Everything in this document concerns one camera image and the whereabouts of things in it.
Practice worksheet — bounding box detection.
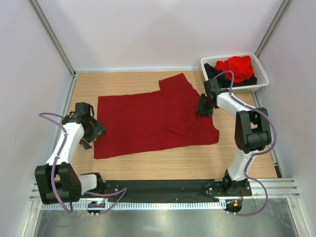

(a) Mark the dark red t-shirt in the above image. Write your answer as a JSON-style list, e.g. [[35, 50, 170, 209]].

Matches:
[[94, 73, 220, 159]]

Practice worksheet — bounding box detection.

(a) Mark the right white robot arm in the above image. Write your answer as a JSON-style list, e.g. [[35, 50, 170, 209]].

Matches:
[[196, 79, 272, 196]]

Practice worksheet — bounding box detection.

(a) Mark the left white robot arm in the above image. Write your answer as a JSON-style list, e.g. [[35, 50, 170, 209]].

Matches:
[[35, 102, 106, 204]]

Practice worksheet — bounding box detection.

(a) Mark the black shirt in basket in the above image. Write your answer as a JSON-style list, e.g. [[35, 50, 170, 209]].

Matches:
[[204, 64, 257, 88]]

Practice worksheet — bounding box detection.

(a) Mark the bright red shirt in basket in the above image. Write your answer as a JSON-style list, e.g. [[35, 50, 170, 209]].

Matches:
[[215, 55, 257, 86]]

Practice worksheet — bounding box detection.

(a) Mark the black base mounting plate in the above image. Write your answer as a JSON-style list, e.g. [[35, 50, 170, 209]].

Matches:
[[91, 179, 252, 203]]

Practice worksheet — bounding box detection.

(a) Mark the white plastic basket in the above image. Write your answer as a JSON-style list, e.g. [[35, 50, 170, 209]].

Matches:
[[200, 53, 269, 94]]

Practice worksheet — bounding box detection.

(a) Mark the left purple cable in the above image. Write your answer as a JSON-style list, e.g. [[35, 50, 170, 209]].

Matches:
[[39, 112, 128, 228]]

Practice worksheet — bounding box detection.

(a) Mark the purple cable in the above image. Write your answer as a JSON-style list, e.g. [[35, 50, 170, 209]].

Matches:
[[39, 112, 128, 228], [212, 70, 277, 218]]

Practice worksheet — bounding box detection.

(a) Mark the white slotted cable duct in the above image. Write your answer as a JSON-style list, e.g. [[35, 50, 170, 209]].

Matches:
[[39, 201, 227, 211]]

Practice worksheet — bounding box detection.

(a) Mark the aluminium front frame rail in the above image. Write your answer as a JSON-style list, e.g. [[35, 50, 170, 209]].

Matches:
[[29, 180, 301, 201]]

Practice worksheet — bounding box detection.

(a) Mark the left aluminium corner post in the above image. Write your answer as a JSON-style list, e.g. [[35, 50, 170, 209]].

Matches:
[[29, 0, 77, 76]]

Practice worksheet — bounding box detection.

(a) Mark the aluminium corner post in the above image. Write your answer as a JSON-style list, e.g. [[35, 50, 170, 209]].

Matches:
[[254, 0, 293, 58], [29, 0, 77, 76]]

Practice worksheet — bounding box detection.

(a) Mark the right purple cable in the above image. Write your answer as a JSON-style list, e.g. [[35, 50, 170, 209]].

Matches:
[[212, 70, 277, 218]]

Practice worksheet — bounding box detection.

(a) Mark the right aluminium corner post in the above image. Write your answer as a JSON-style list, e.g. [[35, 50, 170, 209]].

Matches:
[[254, 0, 293, 58]]

